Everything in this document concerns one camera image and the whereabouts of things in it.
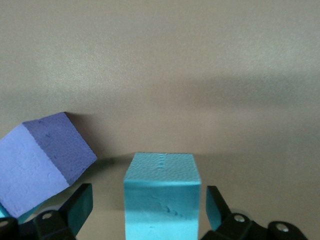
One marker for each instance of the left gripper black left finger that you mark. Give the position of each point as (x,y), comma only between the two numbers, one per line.
(75,210)

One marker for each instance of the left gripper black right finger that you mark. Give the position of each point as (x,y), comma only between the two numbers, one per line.
(217,215)

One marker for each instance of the cyan foam cube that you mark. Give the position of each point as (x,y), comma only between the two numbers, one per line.
(28,215)
(162,200)

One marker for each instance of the purple foam cube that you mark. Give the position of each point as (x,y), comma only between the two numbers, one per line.
(42,162)

